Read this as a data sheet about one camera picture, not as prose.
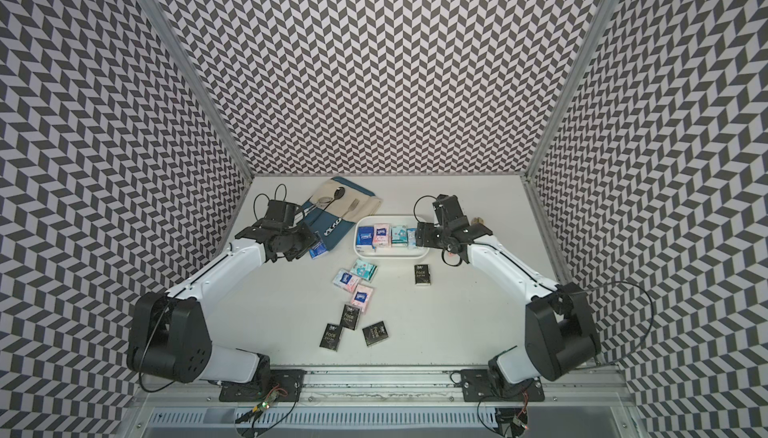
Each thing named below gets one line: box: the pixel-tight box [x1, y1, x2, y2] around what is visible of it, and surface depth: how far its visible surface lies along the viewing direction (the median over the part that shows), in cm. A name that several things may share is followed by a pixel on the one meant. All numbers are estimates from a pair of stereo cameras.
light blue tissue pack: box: [407, 228, 417, 249], surface depth 100 cm
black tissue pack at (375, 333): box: [362, 320, 389, 346], surface depth 81 cm
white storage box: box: [353, 215, 431, 260], surface depth 98 cm
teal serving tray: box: [302, 177, 376, 251], surface depth 104 cm
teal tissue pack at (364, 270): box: [350, 259, 378, 283], surface depth 93 cm
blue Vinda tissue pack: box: [356, 226, 375, 252], surface depth 95 cm
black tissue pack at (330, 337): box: [319, 323, 341, 352], surface depth 80 cm
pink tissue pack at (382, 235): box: [373, 224, 391, 248], surface depth 96 cm
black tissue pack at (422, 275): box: [414, 264, 431, 286], surface depth 92 cm
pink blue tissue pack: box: [332, 268, 362, 294], surface depth 90 cm
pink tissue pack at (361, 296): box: [350, 284, 374, 312], surface depth 86 cm
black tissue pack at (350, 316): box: [340, 304, 360, 331], surface depth 82 cm
